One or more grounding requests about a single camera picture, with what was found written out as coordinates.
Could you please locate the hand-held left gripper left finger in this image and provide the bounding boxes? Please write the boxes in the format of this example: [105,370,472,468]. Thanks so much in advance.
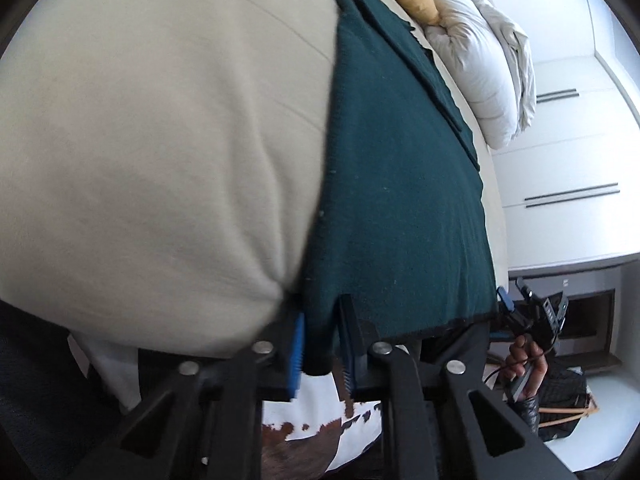
[75,310,307,480]

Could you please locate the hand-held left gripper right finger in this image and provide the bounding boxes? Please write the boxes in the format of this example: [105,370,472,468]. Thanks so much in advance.
[336,294,576,480]

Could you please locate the dark green sweater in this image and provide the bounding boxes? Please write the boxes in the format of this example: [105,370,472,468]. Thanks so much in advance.
[299,0,499,377]

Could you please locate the person's right forearm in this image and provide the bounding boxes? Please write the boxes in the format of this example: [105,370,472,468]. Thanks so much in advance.
[517,391,547,436]

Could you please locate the person's right hand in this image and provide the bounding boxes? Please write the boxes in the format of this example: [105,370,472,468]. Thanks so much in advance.
[501,332,551,402]

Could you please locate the dark wooden cabinet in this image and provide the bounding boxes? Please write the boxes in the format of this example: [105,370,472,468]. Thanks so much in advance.
[509,264,627,377]

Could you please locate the brown and white cowhide rug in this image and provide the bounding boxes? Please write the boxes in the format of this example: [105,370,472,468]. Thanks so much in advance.
[261,400,385,473]

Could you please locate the black bag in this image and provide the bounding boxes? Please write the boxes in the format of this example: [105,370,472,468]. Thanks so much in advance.
[539,367,592,442]

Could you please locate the wooden stick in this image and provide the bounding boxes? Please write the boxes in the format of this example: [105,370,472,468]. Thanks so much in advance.
[539,400,600,430]

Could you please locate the white wardrobe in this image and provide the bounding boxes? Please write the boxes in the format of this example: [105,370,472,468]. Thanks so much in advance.
[415,0,640,273]

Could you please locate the folded beige sheet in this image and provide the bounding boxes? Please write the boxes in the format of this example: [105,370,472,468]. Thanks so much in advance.
[474,0,537,135]

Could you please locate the white duvet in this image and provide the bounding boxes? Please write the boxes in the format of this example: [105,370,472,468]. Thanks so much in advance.
[425,0,537,150]

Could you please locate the round bed with beige sheet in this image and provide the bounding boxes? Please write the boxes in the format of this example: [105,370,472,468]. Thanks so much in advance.
[0,0,511,415]

